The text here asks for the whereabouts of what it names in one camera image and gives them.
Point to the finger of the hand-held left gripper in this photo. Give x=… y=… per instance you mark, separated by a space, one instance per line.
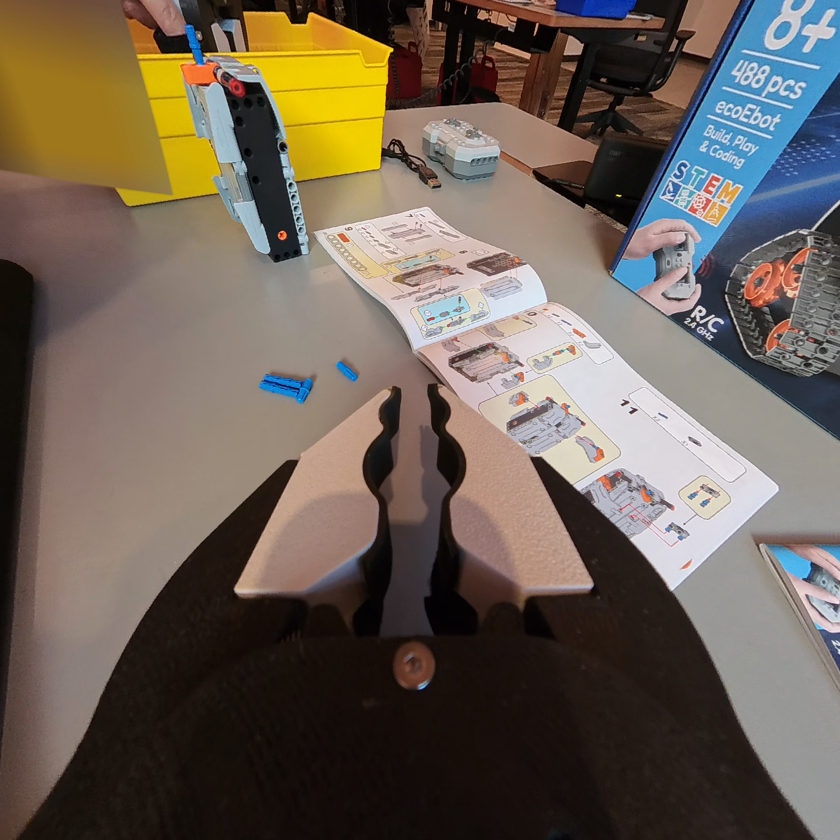
x=231 y=36

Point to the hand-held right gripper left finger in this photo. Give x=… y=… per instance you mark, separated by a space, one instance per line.
x=308 y=525

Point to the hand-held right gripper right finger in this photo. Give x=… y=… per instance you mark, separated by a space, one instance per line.
x=518 y=525

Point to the yellow plastic parts bin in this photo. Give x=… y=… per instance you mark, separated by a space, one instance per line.
x=315 y=79

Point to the grey black robot body model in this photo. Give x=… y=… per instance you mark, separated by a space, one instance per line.
x=259 y=164

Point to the instruction booklet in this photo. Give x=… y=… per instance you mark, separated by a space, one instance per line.
x=590 y=407

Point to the person's left hand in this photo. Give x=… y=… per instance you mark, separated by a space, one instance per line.
x=154 y=13

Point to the red bag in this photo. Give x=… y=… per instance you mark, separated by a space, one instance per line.
x=403 y=75
x=479 y=79

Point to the grey battery box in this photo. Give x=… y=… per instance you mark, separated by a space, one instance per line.
x=459 y=151

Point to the blue closed booklet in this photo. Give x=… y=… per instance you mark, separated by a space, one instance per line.
x=807 y=590

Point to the wooden table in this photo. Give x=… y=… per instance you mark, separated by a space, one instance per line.
x=577 y=19

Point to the blue plastic bin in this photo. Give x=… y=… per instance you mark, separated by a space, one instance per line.
x=590 y=6

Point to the black electronic device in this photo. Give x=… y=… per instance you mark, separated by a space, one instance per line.
x=617 y=170

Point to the black office chair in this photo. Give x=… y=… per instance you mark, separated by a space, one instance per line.
x=630 y=65

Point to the blue robot kit box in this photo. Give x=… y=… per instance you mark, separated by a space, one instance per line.
x=754 y=197

